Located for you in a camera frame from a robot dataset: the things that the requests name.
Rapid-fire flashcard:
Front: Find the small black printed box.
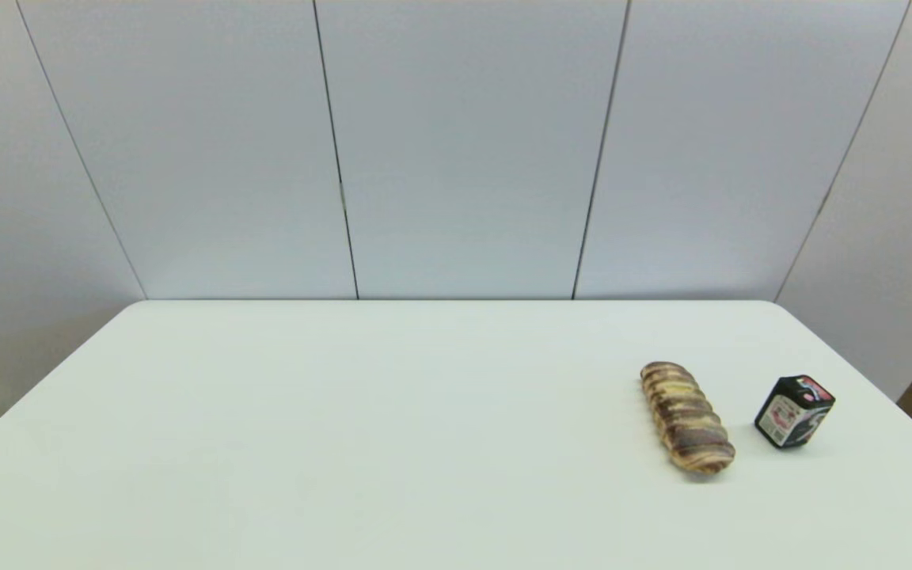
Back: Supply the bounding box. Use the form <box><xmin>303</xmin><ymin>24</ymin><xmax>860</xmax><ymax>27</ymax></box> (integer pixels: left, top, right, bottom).
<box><xmin>754</xmin><ymin>375</ymin><xmax>836</xmax><ymax>450</ymax></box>

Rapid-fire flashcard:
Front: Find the long brown swirl bread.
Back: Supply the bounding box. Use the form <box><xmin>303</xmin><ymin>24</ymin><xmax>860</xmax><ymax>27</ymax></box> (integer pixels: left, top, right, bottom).
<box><xmin>640</xmin><ymin>361</ymin><xmax>737</xmax><ymax>475</ymax></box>

